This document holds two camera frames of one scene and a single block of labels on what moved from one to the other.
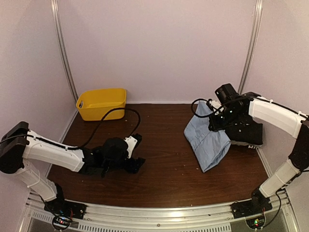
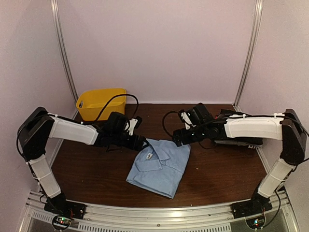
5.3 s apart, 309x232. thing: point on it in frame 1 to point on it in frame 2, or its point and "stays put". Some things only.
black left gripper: x=134 y=165 to x=138 y=145
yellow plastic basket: x=93 y=104 stays put
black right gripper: x=215 y=126 to x=177 y=135
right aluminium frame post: x=253 y=48 stays put
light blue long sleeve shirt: x=208 y=146 to x=160 y=166
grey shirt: x=236 y=142 stays put
